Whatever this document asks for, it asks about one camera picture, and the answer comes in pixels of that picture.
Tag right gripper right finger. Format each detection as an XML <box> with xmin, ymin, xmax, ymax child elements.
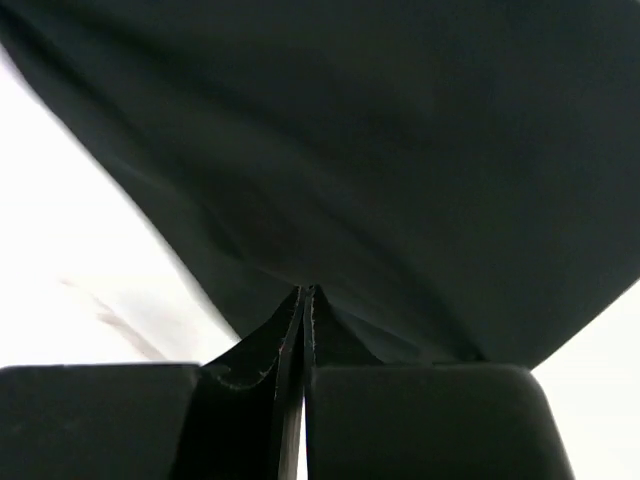
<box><xmin>303</xmin><ymin>286</ymin><xmax>390</xmax><ymax>479</ymax></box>

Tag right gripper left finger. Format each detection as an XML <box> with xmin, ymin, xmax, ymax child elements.
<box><xmin>170</xmin><ymin>288</ymin><xmax>304</xmax><ymax>480</ymax></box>

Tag black trousers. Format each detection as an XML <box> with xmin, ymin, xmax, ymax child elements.
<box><xmin>1</xmin><ymin>1</ymin><xmax>639</xmax><ymax>367</ymax></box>

